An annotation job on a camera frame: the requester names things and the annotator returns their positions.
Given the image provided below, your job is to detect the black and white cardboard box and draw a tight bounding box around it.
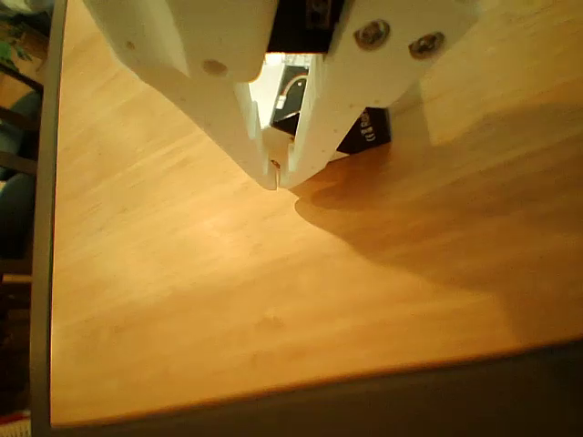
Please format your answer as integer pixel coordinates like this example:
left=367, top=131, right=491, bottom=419
left=249, top=52, right=394, bottom=161

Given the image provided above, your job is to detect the green houseplant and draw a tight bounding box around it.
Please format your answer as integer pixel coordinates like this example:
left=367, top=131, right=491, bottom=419
left=0, top=26, right=34, bottom=70

